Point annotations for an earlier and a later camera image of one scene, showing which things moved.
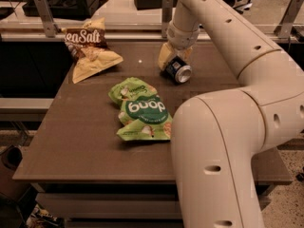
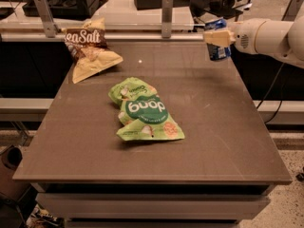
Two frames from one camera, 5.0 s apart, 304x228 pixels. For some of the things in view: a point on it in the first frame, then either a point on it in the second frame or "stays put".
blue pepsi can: [177, 71] → [217, 51]
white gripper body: [180, 37] → [244, 37]
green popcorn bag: [143, 114] stays put
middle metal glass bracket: [166, 13] stays put
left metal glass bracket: [47, 19] stays put
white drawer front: [112, 205] stays put
